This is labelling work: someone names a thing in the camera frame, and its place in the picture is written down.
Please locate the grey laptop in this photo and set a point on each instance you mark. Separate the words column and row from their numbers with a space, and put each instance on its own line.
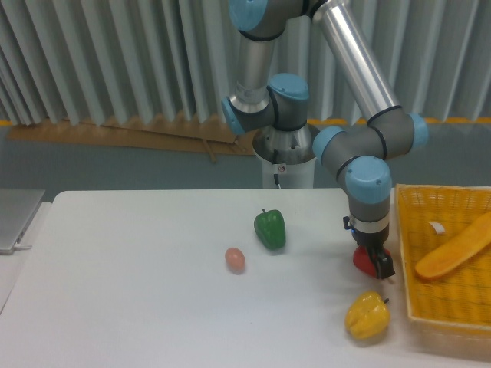
column 18, row 208

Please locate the white paper label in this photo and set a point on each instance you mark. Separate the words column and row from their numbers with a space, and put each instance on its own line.
column 437, row 227

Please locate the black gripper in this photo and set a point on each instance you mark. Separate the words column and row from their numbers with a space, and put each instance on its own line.
column 372, row 236

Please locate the green bell pepper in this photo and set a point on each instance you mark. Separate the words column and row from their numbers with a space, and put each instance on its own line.
column 270, row 229

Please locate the brown egg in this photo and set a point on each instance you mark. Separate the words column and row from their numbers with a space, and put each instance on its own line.
column 235, row 260

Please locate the brown cardboard sheet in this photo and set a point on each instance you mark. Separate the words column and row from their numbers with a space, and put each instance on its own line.
column 212, row 137

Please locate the yellow bell pepper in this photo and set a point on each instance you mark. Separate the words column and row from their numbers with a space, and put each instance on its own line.
column 367, row 317

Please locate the yellow woven basket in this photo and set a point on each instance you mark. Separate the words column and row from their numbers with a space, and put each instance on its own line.
column 461, row 298

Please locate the red bell pepper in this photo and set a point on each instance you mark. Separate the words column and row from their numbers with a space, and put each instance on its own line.
column 360, row 259

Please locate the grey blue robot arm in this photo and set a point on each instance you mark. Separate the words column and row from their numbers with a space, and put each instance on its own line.
column 341, row 112

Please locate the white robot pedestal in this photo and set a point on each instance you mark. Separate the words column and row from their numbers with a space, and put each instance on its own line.
column 287, row 176

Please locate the orange squash slice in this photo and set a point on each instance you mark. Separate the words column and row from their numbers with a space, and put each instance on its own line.
column 459, row 249

